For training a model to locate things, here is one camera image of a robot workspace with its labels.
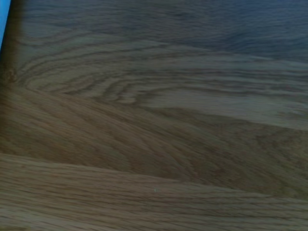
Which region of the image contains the teal ceramic mug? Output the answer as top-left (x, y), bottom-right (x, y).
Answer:
top-left (0, 0), bottom-right (12, 54)

